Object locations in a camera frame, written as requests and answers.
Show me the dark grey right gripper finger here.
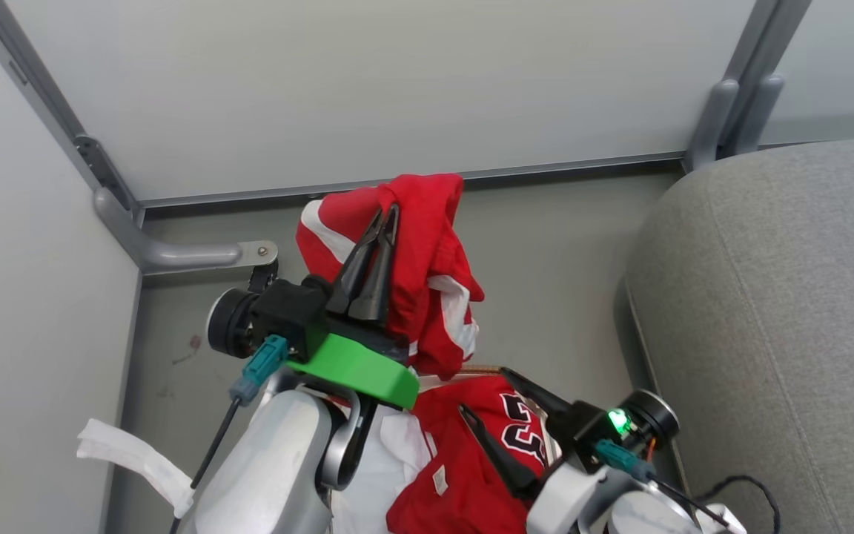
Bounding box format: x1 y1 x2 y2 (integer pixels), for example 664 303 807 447
500 366 573 425
458 403 546 501

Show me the grey metal floor rail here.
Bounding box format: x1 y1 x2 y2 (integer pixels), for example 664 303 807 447
138 151 689 210

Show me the red jersey with number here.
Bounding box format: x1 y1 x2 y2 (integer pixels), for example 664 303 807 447
386 375 563 534

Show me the black cable teal plug right arm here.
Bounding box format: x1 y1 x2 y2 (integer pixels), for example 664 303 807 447
593 438 733 529

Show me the white cloth strip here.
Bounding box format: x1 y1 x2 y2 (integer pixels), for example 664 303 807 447
76 418 196 520

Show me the loose black cable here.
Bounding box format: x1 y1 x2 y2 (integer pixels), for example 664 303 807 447
694 475 781 534

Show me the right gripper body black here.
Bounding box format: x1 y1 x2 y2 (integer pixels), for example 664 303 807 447
546 389 681 475

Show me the grey fabric sofa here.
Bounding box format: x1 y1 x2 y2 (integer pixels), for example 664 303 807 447
623 137 854 534

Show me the red white garment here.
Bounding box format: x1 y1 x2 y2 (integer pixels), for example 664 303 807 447
295 174 486 381

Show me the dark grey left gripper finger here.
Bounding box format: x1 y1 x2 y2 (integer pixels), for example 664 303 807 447
325 207 385 315
348 203 401 325

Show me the grey double metal post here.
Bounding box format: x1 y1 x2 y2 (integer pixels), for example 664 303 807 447
681 0 815 174

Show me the grey metal partition post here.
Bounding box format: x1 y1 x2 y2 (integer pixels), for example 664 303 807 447
0 0 148 227

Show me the black cable teal plug left arm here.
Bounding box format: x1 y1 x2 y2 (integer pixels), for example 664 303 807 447
168 334 290 534

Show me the woven laundry basket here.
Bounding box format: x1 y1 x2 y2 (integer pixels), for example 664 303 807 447
418 363 503 386

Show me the black cable teal plug arm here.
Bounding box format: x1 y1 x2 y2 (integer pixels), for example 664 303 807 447
593 438 733 529
168 334 290 534

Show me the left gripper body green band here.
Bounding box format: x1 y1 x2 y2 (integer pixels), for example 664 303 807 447
207 276 421 411

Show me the grey metal foot bracket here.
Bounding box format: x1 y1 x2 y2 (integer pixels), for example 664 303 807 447
93 186 279 277

